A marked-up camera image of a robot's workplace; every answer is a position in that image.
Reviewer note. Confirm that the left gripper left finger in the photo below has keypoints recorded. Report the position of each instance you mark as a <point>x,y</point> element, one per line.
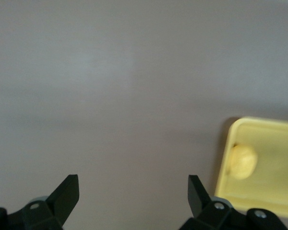
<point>60,206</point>

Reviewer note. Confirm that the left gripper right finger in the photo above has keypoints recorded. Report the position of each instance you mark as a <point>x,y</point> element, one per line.
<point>201,206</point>

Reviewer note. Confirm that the yellow potato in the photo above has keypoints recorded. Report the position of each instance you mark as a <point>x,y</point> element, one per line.
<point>243,161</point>

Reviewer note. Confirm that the yellow plastic tray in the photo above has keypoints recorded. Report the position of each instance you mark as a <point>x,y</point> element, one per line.
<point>276,187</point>

